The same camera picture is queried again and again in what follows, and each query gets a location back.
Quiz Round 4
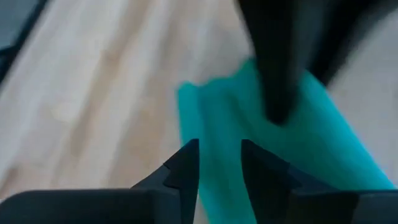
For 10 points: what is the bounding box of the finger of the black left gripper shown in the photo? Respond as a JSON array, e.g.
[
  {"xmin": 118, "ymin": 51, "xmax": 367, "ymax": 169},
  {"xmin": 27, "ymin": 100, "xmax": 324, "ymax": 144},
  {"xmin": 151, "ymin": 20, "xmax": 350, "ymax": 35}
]
[
  {"xmin": 235, "ymin": 0, "xmax": 307, "ymax": 126},
  {"xmin": 306, "ymin": 0, "xmax": 398, "ymax": 86}
]

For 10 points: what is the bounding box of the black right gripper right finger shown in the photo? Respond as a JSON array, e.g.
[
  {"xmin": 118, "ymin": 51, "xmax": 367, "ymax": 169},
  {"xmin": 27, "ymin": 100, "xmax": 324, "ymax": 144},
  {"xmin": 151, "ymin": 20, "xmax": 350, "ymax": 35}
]
[{"xmin": 241, "ymin": 139, "xmax": 398, "ymax": 224}]

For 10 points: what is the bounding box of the green bandage with white core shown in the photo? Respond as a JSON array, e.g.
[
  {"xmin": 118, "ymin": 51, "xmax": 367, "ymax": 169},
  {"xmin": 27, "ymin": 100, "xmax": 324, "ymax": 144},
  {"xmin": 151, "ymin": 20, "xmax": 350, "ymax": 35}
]
[{"xmin": 176, "ymin": 58, "xmax": 396, "ymax": 224}]

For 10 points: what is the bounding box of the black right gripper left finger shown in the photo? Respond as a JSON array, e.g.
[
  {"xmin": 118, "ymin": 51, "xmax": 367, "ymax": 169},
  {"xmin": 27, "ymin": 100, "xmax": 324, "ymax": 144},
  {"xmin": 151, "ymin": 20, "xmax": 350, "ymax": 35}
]
[{"xmin": 0, "ymin": 139, "xmax": 200, "ymax": 224}]

